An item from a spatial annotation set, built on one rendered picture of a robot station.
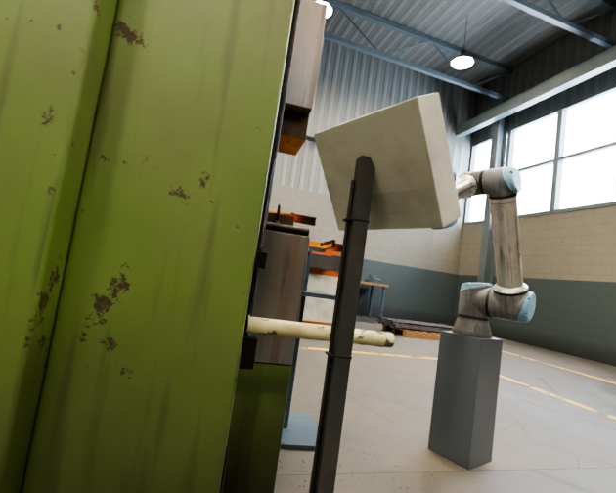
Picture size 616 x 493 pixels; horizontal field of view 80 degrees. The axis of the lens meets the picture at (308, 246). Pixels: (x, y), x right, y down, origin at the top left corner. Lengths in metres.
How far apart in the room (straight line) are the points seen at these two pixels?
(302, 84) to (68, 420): 1.20
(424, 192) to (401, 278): 9.69
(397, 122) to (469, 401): 1.50
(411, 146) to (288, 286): 0.66
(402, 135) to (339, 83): 9.95
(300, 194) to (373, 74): 4.01
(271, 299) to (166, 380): 0.44
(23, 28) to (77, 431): 0.90
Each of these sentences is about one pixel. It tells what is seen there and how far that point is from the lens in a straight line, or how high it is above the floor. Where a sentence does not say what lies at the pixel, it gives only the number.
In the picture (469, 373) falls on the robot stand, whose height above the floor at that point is 0.43.
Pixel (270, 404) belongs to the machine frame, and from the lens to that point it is 1.35.
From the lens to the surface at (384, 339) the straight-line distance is 1.15.
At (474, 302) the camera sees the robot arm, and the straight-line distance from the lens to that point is 2.05.
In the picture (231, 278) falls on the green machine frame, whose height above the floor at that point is 0.74.
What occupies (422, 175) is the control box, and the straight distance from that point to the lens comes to 0.85.
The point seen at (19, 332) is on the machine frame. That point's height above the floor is 0.58.
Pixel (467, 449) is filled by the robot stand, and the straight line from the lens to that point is 2.10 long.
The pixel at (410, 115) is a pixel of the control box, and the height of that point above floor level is 1.13.
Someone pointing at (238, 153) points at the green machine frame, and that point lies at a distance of 1.02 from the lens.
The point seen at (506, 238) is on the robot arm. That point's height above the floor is 1.08.
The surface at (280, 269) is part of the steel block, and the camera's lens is 1.27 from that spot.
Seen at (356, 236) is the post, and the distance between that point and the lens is 0.87.
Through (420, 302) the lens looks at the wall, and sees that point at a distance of 10.90.
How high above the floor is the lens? 0.77
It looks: 5 degrees up
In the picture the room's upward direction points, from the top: 8 degrees clockwise
